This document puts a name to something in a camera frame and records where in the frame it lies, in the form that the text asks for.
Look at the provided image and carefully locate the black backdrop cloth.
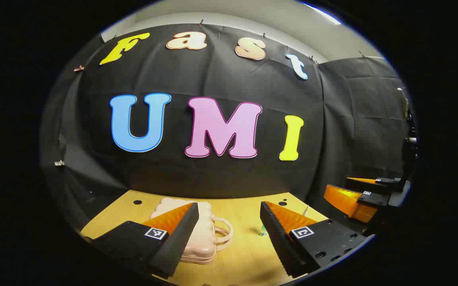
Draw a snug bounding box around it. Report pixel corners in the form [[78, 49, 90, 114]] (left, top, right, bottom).
[[40, 22, 418, 239]]

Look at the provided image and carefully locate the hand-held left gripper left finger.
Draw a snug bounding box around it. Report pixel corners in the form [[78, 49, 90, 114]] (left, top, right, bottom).
[[82, 202, 200, 279]]

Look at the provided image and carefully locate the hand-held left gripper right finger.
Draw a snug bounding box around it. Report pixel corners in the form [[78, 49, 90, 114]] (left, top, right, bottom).
[[260, 201, 375, 278]]

